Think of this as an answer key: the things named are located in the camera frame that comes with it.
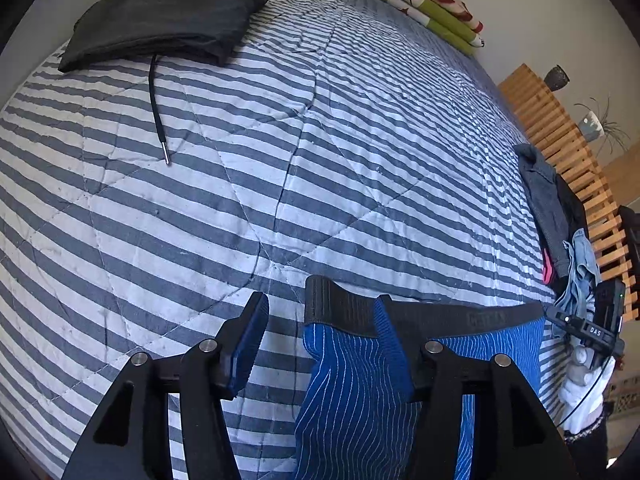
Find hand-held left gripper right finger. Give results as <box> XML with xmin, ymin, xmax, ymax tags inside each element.
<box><xmin>372</xmin><ymin>295</ymin><xmax>583</xmax><ymax>480</ymax></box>

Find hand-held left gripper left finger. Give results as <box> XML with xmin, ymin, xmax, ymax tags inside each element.
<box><xmin>60</xmin><ymin>291</ymin><xmax>271</xmax><ymax>480</ymax></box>

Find blue striped boxer briefs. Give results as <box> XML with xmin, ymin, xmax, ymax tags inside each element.
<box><xmin>291</xmin><ymin>275</ymin><xmax>547</xmax><ymax>480</ymax></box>

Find person's right hand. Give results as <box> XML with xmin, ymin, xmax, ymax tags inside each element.
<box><xmin>557</xmin><ymin>345</ymin><xmax>617</xmax><ymax>435</ymax></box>

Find light blue garment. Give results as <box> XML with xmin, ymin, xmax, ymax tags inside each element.
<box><xmin>551</xmin><ymin>228</ymin><xmax>602</xmax><ymax>339</ymax></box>

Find grey dark garment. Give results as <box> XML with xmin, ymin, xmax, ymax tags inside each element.
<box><xmin>514</xmin><ymin>143</ymin><xmax>591</xmax><ymax>288</ymax></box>

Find striped grey white bedspread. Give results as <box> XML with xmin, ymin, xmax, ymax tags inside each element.
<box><xmin>0</xmin><ymin>0</ymin><xmax>576</xmax><ymax>480</ymax></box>

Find white potted plant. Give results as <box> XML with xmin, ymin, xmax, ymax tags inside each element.
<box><xmin>572</xmin><ymin>94</ymin><xmax>632</xmax><ymax>153</ymax></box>

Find dark vase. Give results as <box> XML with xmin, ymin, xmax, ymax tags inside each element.
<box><xmin>544</xmin><ymin>64</ymin><xmax>571</xmax><ymax>92</ymax></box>

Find folded black drawstring shorts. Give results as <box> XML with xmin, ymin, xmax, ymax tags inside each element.
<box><xmin>57</xmin><ymin>0</ymin><xmax>269</xmax><ymax>74</ymax></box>

